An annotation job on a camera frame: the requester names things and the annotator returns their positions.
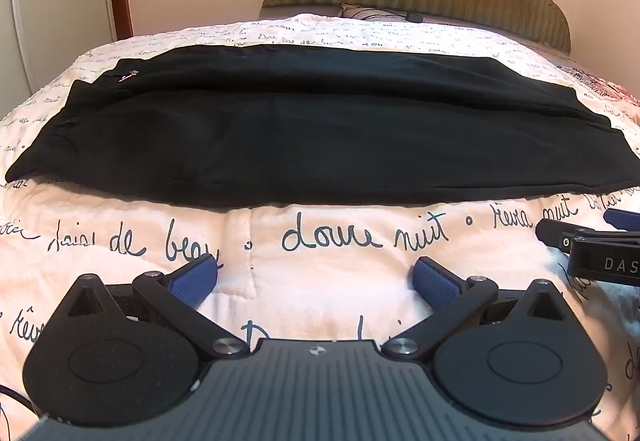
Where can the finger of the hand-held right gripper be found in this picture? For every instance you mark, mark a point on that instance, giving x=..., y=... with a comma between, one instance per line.
x=555, y=233
x=622, y=217

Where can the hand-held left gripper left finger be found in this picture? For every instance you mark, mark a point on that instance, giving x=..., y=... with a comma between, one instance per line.
x=196, y=279

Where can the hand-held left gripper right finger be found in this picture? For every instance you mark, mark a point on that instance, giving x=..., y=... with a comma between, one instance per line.
x=434, y=285

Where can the black pants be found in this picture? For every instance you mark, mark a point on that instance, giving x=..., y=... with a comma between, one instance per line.
x=320, y=131

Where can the white script-printed bed blanket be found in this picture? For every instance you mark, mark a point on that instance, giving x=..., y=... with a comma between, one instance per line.
x=320, y=241

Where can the pink floral quilt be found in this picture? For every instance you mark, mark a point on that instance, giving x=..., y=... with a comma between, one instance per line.
x=600, y=86

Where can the black and white patterned pillow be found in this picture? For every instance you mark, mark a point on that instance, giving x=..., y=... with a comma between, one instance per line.
x=372, y=12

